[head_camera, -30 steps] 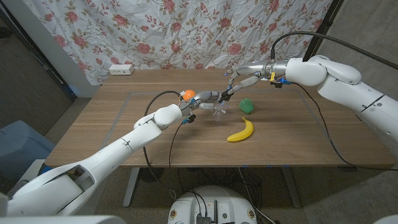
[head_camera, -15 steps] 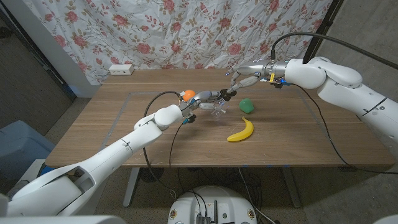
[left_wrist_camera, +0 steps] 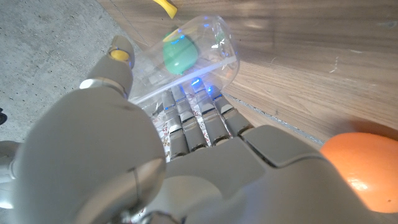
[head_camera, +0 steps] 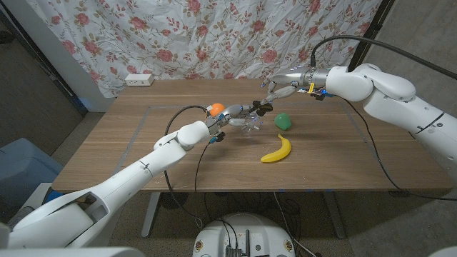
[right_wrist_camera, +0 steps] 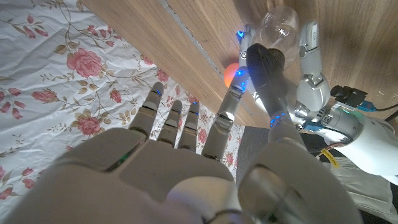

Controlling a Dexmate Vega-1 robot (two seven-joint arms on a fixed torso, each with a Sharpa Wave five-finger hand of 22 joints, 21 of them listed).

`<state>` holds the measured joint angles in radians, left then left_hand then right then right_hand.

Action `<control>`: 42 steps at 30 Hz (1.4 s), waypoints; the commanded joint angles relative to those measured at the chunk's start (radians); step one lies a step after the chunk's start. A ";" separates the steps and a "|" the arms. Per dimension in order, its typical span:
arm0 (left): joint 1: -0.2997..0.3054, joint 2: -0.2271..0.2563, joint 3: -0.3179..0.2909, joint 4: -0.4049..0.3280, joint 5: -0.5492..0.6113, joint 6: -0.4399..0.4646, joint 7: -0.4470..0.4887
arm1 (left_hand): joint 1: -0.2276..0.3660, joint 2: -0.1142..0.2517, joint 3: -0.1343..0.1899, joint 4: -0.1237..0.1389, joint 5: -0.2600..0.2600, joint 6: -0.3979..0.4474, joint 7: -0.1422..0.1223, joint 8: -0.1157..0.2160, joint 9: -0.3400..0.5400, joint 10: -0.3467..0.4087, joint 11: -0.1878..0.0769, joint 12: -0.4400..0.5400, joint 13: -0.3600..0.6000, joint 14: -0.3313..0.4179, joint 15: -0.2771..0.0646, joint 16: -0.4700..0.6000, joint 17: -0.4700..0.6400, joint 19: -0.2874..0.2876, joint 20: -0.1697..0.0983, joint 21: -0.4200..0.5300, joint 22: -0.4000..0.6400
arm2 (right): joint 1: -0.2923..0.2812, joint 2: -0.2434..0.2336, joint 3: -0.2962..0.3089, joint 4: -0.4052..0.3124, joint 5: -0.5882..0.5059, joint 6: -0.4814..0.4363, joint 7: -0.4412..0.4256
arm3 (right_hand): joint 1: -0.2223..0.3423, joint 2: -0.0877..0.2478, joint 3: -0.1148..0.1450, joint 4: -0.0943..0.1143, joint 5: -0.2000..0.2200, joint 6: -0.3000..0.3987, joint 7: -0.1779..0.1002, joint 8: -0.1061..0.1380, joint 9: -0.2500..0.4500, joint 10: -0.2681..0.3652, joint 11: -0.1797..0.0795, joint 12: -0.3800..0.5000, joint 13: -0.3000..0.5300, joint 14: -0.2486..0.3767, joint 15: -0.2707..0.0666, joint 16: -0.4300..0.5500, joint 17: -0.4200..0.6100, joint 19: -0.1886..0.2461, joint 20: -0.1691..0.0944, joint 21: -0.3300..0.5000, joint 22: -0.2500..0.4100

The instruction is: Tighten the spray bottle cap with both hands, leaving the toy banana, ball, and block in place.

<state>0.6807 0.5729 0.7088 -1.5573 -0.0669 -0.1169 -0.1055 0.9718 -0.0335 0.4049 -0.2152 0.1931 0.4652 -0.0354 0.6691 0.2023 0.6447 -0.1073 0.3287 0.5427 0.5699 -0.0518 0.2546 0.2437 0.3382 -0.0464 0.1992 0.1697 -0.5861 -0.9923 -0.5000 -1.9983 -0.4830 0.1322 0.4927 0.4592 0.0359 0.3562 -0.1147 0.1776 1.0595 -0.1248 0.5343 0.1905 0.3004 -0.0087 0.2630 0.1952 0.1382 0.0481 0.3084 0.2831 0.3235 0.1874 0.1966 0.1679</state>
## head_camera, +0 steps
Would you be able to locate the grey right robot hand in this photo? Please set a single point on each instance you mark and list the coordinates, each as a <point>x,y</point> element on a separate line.
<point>292,79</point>

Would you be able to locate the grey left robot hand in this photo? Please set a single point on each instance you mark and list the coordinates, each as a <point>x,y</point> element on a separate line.
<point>230,111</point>

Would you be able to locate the clear spray bottle black cap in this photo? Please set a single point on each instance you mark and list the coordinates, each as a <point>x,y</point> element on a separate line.
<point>264,109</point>

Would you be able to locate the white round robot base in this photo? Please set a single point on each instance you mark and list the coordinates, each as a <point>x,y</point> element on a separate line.
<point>246,239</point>

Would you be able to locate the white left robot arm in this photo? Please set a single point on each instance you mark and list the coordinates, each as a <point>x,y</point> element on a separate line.
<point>143,167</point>

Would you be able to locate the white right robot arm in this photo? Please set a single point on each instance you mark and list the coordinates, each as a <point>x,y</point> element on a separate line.
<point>392,100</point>

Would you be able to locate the orange toy ball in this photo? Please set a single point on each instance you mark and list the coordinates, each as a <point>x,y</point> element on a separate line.
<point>216,108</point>

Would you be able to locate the yellow toy banana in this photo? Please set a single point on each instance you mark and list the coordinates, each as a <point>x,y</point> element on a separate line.
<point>282,151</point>

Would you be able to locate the floral curtain backdrop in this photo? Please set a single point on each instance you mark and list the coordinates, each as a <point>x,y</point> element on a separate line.
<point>214,35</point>

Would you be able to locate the black backdrop stand pole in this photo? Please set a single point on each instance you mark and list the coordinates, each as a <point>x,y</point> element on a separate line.
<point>367,37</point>

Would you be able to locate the white power strip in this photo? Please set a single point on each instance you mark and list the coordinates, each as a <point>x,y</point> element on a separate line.
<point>139,80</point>

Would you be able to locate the black round disc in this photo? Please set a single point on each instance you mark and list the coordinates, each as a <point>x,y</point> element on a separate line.
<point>174,200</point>

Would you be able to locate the white table leg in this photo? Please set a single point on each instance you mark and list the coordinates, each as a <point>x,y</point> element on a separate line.
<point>150,217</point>
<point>335,217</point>

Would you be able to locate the white stand with blue pads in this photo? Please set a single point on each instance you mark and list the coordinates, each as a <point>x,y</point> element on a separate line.
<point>35,194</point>

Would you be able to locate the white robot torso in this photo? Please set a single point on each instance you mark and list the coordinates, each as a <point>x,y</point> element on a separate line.
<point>71,252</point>

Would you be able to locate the blue plastic bin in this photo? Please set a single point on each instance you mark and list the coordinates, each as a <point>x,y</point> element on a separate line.
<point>25,167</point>

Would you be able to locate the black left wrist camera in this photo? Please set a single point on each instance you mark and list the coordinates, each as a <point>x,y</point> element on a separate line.
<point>220,136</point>

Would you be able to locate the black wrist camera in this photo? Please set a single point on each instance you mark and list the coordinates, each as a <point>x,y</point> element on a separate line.
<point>318,96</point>
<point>220,136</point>

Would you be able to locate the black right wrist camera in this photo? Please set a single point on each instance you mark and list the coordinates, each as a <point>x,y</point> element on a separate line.
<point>318,96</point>

